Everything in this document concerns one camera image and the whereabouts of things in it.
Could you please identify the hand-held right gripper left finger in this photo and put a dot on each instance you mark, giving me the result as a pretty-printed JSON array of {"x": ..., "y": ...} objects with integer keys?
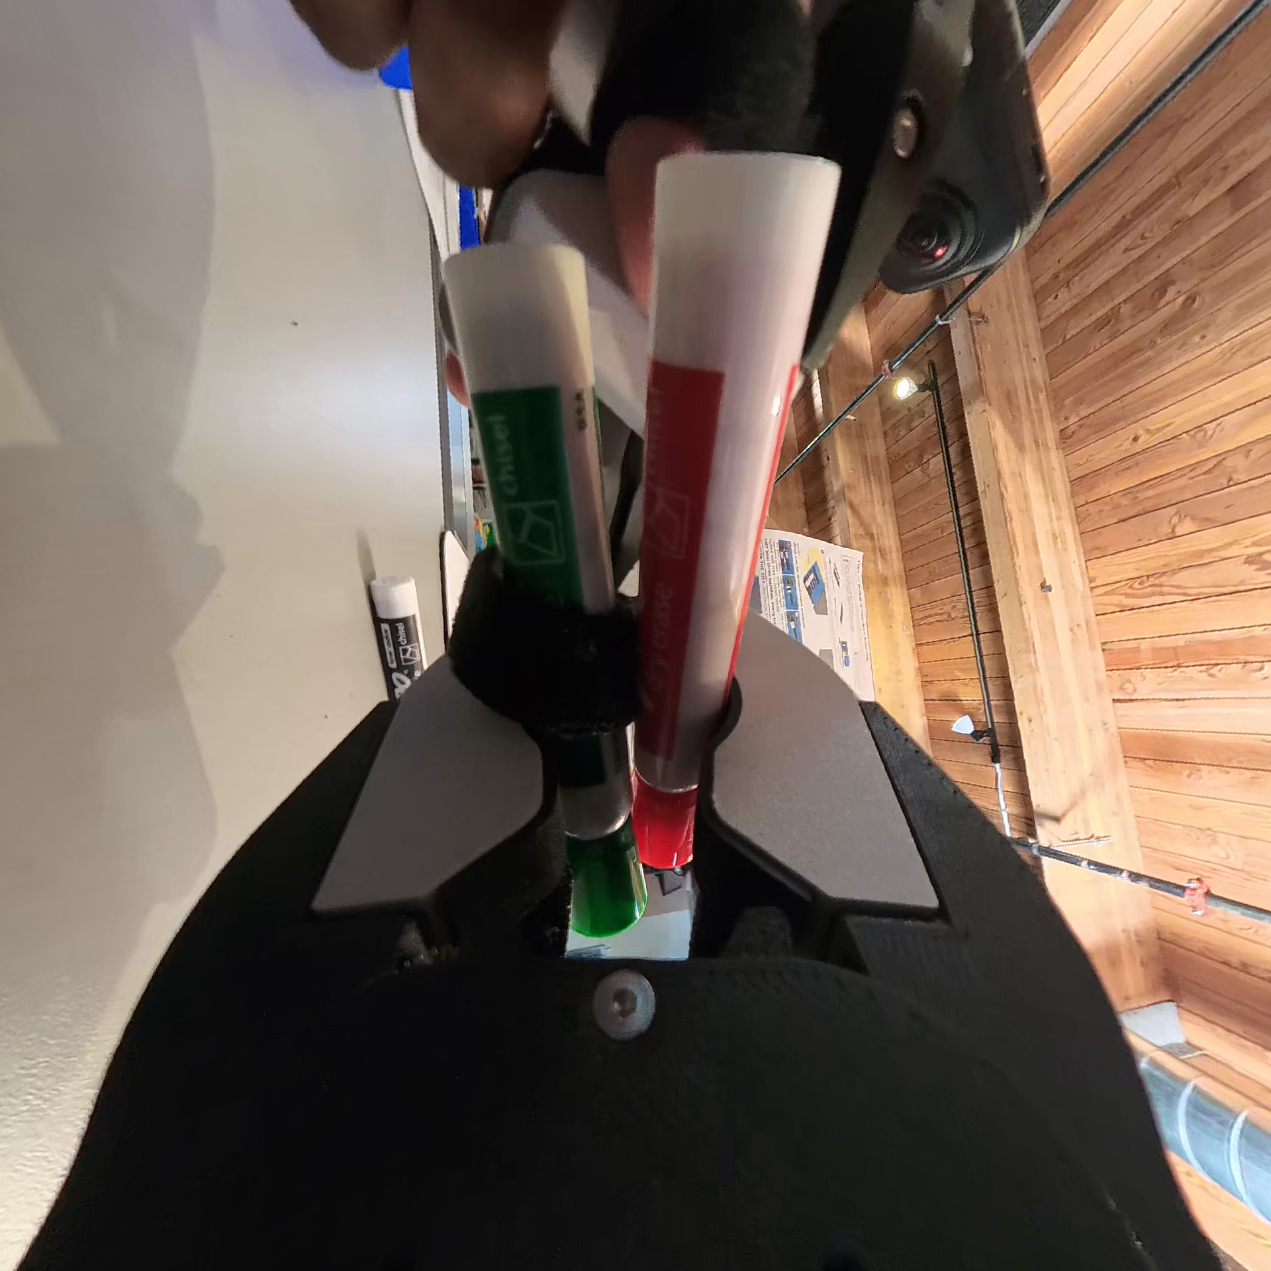
[{"x": 426, "y": 795}]

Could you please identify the red marker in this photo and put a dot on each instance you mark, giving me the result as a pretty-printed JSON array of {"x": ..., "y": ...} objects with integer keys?
[{"x": 705, "y": 457}]

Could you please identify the person's left hand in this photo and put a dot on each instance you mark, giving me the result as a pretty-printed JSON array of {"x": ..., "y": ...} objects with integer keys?
[{"x": 476, "y": 81}]

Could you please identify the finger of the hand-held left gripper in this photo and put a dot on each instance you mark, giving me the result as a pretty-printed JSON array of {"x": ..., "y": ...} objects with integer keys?
[{"x": 605, "y": 298}]

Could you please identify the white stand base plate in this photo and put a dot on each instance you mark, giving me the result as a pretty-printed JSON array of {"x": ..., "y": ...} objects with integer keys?
[{"x": 818, "y": 606}]

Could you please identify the silver air duct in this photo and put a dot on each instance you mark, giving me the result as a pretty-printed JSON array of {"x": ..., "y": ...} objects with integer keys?
[{"x": 1212, "y": 1143}]

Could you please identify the black marker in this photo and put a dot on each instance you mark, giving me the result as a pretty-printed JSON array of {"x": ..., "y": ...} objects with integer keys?
[{"x": 399, "y": 636}]

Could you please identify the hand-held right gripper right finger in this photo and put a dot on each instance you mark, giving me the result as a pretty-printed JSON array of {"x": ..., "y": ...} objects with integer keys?
[{"x": 833, "y": 795}]

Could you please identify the green marker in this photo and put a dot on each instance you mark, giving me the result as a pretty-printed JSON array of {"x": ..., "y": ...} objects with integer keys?
[{"x": 537, "y": 438}]

